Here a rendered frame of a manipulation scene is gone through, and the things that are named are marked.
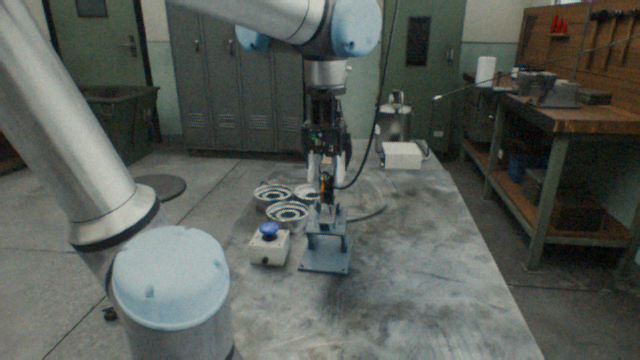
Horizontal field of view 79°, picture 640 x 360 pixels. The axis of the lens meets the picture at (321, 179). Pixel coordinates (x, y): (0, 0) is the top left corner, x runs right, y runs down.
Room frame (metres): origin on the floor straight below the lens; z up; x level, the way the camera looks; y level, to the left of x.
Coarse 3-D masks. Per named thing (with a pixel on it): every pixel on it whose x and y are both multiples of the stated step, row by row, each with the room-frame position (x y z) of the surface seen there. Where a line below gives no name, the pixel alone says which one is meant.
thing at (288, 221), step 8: (272, 208) 0.88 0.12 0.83; (280, 208) 0.89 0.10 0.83; (296, 208) 0.89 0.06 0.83; (304, 208) 0.88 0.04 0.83; (280, 216) 0.85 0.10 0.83; (288, 216) 0.87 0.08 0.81; (296, 216) 0.84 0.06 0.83; (304, 216) 0.82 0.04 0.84; (280, 224) 0.80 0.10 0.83; (288, 224) 0.80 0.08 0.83; (296, 224) 0.81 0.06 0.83; (304, 224) 0.82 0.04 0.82; (296, 232) 0.81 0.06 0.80
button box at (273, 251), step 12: (252, 240) 0.70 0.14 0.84; (264, 240) 0.70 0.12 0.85; (276, 240) 0.70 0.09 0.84; (288, 240) 0.73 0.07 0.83; (252, 252) 0.68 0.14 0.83; (264, 252) 0.68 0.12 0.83; (276, 252) 0.68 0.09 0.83; (288, 252) 0.73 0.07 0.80; (264, 264) 0.68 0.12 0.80; (276, 264) 0.68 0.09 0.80
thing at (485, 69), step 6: (480, 60) 2.85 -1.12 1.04; (486, 60) 2.81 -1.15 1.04; (492, 60) 2.81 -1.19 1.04; (480, 66) 2.84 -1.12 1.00; (486, 66) 2.81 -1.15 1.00; (492, 66) 2.81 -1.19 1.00; (480, 72) 2.83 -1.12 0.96; (486, 72) 2.81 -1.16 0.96; (492, 72) 2.82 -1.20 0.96; (480, 78) 2.83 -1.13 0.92; (486, 78) 2.81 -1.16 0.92; (492, 78) 2.83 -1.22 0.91; (480, 84) 2.82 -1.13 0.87; (486, 84) 2.81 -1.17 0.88
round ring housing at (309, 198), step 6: (300, 186) 1.01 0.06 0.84; (306, 186) 1.02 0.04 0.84; (312, 186) 1.02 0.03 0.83; (294, 192) 0.96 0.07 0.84; (300, 192) 0.99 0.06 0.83; (306, 192) 0.99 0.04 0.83; (312, 192) 0.99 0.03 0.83; (294, 198) 0.95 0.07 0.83; (300, 198) 0.93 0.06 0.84; (306, 198) 0.92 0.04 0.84; (312, 198) 0.95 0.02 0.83; (318, 198) 0.95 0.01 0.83; (306, 204) 0.92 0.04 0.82; (312, 204) 0.92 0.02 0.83; (324, 204) 0.93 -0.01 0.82
